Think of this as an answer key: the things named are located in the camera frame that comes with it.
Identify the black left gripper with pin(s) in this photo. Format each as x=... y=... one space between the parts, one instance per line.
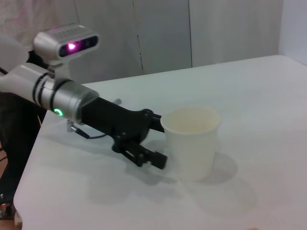
x=112 y=119

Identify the pale pink curtain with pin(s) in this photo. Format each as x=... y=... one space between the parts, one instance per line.
x=28 y=16

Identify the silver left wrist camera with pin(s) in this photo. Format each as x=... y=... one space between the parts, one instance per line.
x=48 y=45

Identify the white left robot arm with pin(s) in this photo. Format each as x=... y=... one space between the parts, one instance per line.
x=26 y=81

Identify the white paper cup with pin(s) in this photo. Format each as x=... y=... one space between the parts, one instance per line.
x=192 y=148

